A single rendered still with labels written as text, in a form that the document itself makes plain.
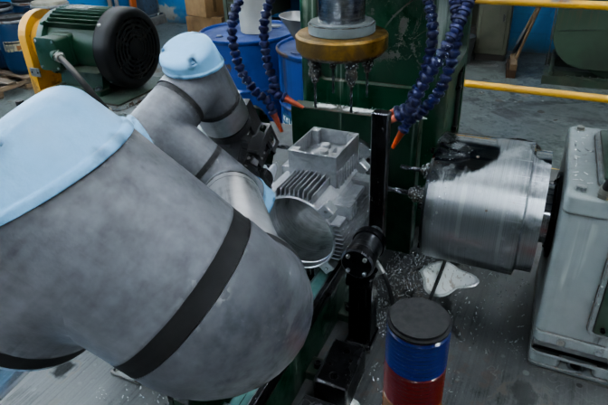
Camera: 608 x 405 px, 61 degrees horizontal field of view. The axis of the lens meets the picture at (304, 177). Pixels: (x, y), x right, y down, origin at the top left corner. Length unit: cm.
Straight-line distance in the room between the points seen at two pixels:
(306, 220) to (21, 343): 85
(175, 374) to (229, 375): 3
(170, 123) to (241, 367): 43
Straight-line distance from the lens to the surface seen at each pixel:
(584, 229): 91
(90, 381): 109
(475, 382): 103
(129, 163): 28
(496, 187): 93
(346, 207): 94
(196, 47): 70
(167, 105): 68
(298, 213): 111
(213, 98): 71
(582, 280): 97
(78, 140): 28
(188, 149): 67
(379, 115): 87
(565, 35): 509
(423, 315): 51
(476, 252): 97
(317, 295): 97
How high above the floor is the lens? 157
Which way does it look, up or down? 28 degrees down
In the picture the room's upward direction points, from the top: 2 degrees counter-clockwise
